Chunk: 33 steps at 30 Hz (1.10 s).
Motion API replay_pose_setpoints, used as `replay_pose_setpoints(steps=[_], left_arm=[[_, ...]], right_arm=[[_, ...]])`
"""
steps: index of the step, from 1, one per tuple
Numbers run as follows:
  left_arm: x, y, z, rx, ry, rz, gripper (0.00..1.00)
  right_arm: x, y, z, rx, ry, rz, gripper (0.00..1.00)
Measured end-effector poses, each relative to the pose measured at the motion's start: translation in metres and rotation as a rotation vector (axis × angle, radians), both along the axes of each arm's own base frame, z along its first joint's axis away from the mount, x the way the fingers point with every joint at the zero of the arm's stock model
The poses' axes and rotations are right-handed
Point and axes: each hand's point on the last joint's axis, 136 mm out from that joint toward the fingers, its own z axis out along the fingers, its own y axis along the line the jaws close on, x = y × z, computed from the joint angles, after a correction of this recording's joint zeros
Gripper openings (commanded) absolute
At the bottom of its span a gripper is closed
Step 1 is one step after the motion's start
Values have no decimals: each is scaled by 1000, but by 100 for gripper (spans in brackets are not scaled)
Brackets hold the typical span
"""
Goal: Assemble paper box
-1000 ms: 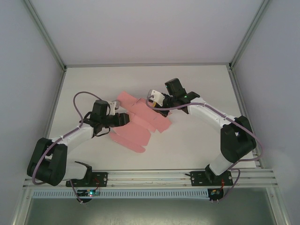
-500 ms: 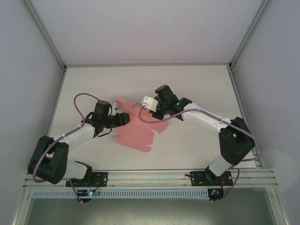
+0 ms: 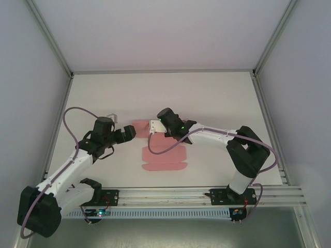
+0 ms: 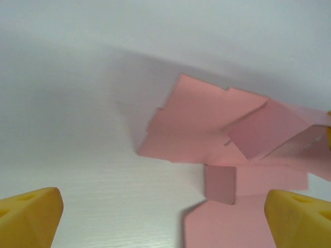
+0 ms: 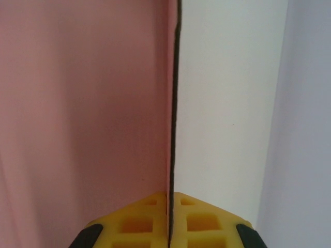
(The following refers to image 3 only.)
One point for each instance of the aluminium lower frame post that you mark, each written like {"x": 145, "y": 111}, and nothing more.
{"x": 309, "y": 227}
{"x": 22, "y": 242}

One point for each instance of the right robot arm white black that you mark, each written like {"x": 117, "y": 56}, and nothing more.
{"x": 214, "y": 137}

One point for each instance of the wide aluminium mounting rail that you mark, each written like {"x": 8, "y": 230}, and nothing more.
{"x": 165, "y": 196}

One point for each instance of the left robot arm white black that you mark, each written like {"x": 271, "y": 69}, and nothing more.
{"x": 64, "y": 170}

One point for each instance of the circuit board with green light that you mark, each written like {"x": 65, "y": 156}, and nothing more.
{"x": 99, "y": 213}

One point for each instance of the aluminium frame post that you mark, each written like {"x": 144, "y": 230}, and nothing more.
{"x": 54, "y": 42}
{"x": 22, "y": 242}
{"x": 276, "y": 36}
{"x": 309, "y": 227}

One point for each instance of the small circuit board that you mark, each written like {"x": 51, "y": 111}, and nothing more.
{"x": 236, "y": 212}

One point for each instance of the aluminium side rail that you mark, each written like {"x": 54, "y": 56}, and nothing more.
{"x": 58, "y": 124}
{"x": 269, "y": 124}

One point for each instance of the aluminium frame crossbar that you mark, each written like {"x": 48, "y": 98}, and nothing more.
{"x": 163, "y": 71}

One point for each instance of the pink paper box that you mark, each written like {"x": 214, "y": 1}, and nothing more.
{"x": 165, "y": 160}

